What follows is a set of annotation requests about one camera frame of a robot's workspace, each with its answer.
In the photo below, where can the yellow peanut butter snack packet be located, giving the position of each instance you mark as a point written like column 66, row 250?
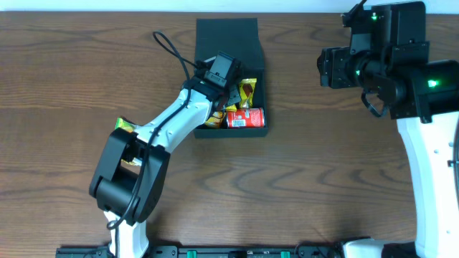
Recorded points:
column 231, row 108

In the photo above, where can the red soda can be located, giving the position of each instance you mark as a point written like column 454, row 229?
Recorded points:
column 246, row 118

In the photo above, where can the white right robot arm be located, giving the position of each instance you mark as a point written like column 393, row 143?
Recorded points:
column 388, row 58

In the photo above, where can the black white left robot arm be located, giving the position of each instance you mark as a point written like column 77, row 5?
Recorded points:
column 129, row 178

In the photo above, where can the yellow chocolate cake packet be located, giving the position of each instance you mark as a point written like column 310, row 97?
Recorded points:
column 247, row 91
column 134, row 162

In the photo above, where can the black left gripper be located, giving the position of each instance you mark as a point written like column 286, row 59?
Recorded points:
column 232, row 95

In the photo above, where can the green pandan cake packet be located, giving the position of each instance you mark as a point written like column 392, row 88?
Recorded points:
column 124, row 124

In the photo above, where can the yellow cracker snack packet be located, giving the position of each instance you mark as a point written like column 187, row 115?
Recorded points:
column 216, row 119

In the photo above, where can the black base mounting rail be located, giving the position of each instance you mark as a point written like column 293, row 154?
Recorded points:
column 215, row 252

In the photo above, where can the black open gift box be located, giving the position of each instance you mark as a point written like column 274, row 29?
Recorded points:
column 239, row 39

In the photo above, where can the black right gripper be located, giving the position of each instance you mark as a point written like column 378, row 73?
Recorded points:
column 325, row 67

